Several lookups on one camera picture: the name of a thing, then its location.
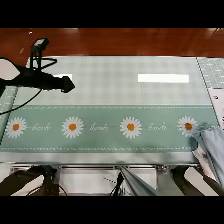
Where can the silver frame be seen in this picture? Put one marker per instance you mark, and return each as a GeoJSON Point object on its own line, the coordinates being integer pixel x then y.
{"type": "Point", "coordinates": [140, 187]}

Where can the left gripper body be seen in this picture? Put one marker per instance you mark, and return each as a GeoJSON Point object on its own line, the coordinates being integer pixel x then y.
{"type": "Point", "coordinates": [61, 84]}

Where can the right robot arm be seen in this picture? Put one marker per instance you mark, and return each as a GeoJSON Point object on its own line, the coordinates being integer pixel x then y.
{"type": "Point", "coordinates": [190, 181]}

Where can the pale blue garment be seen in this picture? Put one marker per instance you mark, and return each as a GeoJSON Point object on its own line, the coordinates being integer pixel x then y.
{"type": "Point", "coordinates": [213, 146]}

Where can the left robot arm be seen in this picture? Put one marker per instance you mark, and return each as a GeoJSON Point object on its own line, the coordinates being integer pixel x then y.
{"type": "Point", "coordinates": [20, 78]}

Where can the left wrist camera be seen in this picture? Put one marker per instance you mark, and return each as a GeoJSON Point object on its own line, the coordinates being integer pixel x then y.
{"type": "Point", "coordinates": [40, 42]}

